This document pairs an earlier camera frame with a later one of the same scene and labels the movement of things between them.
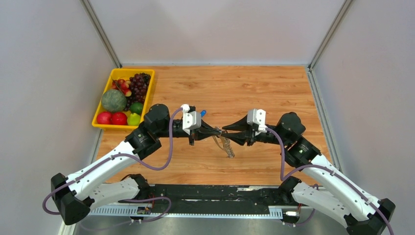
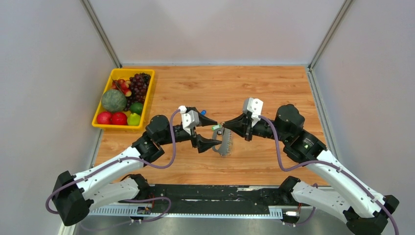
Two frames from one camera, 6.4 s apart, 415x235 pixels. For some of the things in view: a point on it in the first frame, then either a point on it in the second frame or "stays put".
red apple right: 119,118 stays put
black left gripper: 205,131 to 203,144
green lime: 136,107 stays put
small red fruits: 123,85 stays put
